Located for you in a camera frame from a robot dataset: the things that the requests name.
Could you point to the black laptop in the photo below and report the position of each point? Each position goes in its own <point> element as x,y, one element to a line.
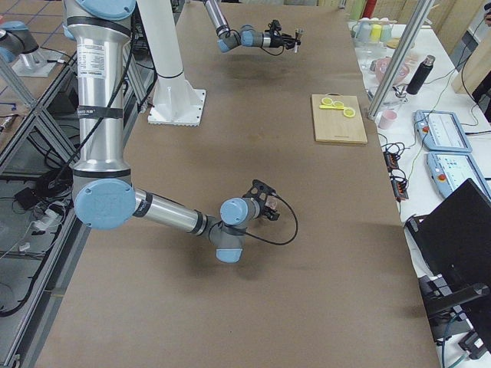
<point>454,239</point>

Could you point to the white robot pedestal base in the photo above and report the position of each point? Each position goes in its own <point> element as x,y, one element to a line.
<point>175,101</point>

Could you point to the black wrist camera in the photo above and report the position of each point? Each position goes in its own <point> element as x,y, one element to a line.
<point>274,27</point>
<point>259,191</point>

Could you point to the steel double jigger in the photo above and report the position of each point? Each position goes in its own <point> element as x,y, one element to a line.
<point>298,35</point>

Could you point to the upper orange connector box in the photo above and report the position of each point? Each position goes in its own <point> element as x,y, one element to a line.
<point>391,161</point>

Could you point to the upper teach pendant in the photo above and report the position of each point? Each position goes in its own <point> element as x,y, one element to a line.
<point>441,131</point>

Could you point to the yellow plastic knife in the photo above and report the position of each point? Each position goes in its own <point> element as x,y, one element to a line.
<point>326,107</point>

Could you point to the black power brick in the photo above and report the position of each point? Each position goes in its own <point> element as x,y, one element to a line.
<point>26,198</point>

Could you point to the black water bottle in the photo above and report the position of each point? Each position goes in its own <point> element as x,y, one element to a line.
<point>421,74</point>

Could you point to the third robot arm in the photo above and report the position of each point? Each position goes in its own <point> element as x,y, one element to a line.
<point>19,47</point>

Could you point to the teach pendant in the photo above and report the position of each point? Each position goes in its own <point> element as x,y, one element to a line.
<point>441,131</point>
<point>449,170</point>

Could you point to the upper lemon slice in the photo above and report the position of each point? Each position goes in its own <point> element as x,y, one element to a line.
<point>327,101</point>

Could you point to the orange connector box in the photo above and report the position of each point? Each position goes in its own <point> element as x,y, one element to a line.
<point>399,189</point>
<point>391,161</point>

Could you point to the pink cup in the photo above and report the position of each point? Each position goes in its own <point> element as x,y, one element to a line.
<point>387,119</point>

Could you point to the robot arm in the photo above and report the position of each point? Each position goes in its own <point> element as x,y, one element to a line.
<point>229,38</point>
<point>104,196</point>

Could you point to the clear glass shaker cup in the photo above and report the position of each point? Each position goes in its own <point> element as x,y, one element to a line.
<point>272,206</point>

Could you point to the lower orange connector box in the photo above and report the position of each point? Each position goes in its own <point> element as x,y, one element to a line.
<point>399,189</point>

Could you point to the lower lemon slice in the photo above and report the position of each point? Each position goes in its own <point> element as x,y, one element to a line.
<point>349,112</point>

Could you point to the aluminium frame post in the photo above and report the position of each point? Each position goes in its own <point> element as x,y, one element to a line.
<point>409,35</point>

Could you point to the pink bowl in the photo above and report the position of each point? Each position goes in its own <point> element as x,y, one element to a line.
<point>381,67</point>

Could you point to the green cup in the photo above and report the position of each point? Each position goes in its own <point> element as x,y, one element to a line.
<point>386,33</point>

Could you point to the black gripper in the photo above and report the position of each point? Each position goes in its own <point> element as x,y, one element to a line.
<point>276,39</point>
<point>265,211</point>

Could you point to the bamboo cutting board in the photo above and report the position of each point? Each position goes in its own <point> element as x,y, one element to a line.
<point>331,126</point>

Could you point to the lower teach pendant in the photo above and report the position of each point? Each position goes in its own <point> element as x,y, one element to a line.
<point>449,170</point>

